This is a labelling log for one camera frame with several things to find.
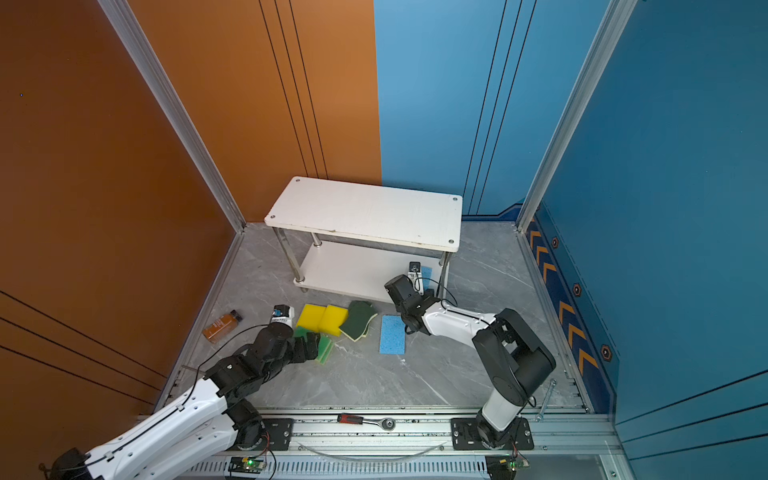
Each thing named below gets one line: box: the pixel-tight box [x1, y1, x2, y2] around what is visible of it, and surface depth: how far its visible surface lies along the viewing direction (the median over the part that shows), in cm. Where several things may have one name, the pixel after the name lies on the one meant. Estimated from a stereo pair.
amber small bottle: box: [202, 309, 243, 344], surface depth 91 cm
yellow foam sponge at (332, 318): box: [318, 305, 349, 337], surface depth 93 cm
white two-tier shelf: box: [264, 176, 462, 303], surface depth 81 cm
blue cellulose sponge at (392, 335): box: [379, 314, 406, 355], surface depth 91 cm
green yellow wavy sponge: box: [338, 300, 378, 342], surface depth 93 cm
